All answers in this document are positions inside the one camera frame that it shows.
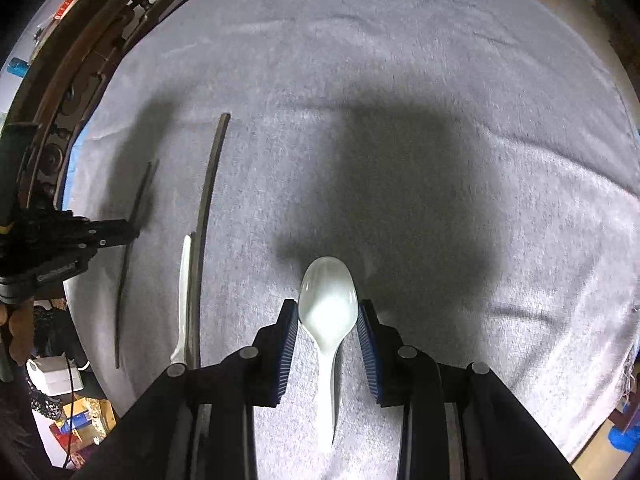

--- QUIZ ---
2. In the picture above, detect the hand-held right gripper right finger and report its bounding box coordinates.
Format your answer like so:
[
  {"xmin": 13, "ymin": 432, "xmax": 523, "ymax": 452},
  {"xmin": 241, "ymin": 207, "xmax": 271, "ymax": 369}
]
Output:
[{"xmin": 356, "ymin": 299, "xmax": 581, "ymax": 480}]

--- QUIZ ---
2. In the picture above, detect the light blue table cover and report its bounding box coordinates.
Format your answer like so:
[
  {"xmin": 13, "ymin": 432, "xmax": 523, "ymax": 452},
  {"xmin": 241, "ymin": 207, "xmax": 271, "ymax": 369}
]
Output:
[{"xmin": 61, "ymin": 132, "xmax": 83, "ymax": 211}]

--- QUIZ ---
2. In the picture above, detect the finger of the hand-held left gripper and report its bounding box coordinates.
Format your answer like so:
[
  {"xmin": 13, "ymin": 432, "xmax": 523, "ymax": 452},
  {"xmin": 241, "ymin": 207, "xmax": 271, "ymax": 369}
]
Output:
[{"xmin": 82, "ymin": 218, "xmax": 139, "ymax": 248}]

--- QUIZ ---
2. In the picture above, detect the dark carved wooden bench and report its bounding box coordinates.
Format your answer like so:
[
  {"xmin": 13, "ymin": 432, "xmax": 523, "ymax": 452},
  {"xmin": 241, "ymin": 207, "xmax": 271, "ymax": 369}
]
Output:
[{"xmin": 10, "ymin": 0, "xmax": 241, "ymax": 211}]

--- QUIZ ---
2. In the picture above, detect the white power adapter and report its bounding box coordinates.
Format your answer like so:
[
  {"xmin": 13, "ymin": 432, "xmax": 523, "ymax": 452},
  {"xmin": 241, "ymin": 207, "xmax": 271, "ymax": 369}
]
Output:
[{"xmin": 27, "ymin": 355, "xmax": 84, "ymax": 397}]

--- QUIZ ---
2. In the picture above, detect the thin black chopstick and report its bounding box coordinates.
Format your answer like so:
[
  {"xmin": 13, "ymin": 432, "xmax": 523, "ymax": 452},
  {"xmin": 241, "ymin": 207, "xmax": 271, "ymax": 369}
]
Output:
[
  {"xmin": 115, "ymin": 160, "xmax": 153, "ymax": 369},
  {"xmin": 191, "ymin": 113, "xmax": 231, "ymax": 368}
]

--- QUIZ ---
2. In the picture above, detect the grey fleece cloth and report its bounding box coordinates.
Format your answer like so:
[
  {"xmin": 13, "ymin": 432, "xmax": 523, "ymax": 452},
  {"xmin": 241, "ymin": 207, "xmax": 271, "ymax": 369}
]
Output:
[{"xmin": 62, "ymin": 0, "xmax": 640, "ymax": 480}]

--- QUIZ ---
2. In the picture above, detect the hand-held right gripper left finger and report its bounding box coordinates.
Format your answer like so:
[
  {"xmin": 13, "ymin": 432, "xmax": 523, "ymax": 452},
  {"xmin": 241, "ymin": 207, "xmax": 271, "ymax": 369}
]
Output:
[{"xmin": 75, "ymin": 299, "xmax": 300, "ymax": 480}]

